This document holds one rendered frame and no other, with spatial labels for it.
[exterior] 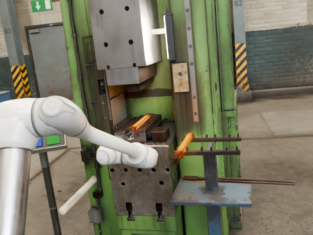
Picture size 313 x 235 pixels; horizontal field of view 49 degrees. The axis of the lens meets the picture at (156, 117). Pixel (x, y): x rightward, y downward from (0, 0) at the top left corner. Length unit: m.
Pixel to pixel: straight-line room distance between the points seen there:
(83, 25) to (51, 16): 6.47
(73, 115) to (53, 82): 7.66
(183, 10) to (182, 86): 0.43
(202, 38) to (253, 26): 5.90
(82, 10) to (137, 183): 1.09
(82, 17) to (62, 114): 1.19
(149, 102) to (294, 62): 5.89
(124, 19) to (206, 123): 0.77
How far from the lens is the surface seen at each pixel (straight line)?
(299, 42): 8.06
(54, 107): 1.11
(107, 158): 1.61
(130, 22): 1.95
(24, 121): 1.18
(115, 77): 2.00
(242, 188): 1.86
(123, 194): 2.14
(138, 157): 1.56
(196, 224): 2.36
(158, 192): 2.07
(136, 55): 1.95
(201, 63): 2.03
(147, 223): 2.19
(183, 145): 1.70
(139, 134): 2.03
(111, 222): 2.52
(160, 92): 2.44
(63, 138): 2.08
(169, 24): 2.00
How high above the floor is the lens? 1.50
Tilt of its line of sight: 13 degrees down
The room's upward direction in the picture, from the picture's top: 6 degrees counter-clockwise
